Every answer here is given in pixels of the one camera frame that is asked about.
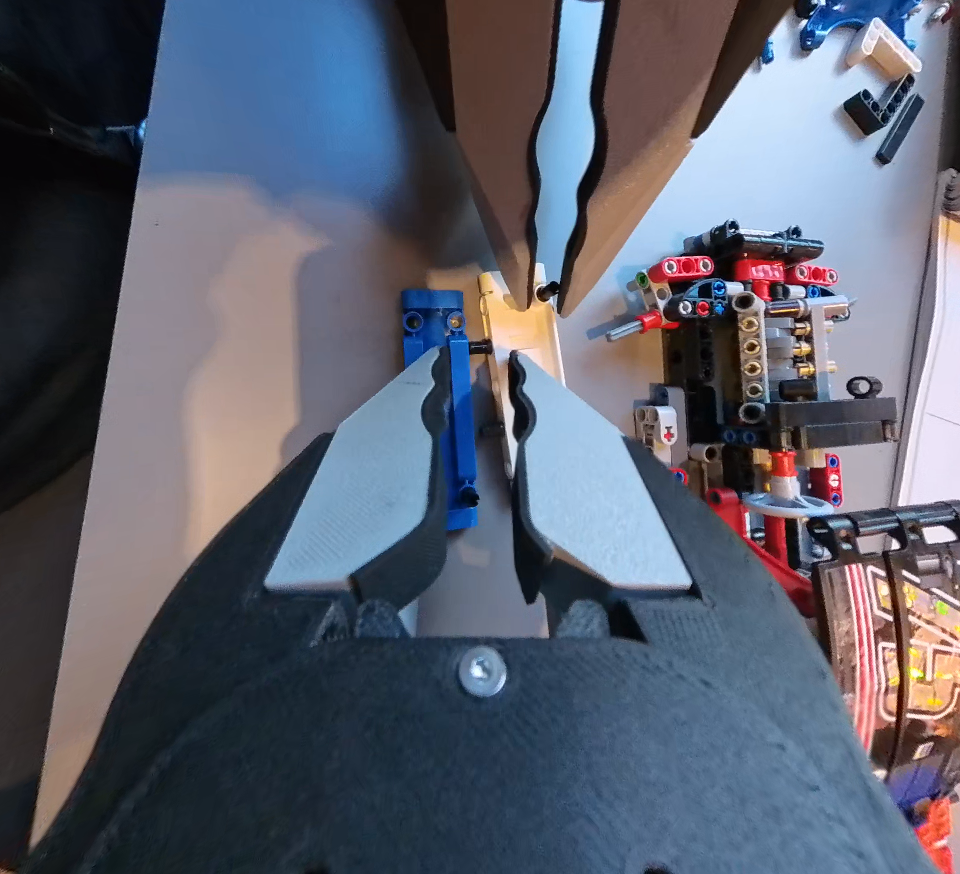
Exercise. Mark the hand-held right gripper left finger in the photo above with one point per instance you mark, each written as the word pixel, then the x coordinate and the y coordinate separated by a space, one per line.
pixel 360 499

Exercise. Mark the toy brick car model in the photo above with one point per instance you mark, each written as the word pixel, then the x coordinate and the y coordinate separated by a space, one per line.
pixel 787 364

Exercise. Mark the toy brick instruction manual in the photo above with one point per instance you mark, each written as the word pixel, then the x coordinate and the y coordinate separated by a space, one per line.
pixel 937 364

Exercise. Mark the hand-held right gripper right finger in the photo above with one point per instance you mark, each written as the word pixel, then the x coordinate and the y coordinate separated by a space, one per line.
pixel 592 507

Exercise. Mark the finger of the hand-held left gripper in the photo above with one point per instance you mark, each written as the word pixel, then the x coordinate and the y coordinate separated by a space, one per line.
pixel 660 64
pixel 495 64

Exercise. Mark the light grey desk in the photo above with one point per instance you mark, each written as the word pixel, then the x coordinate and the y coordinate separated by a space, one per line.
pixel 262 289

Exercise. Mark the blue toy brick panel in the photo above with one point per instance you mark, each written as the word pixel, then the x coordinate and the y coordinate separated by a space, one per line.
pixel 420 334

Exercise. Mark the person's torso in dark clothing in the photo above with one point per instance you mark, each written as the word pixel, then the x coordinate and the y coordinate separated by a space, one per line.
pixel 67 252

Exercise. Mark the white toy brick panel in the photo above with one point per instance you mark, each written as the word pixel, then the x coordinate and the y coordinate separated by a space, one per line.
pixel 536 342

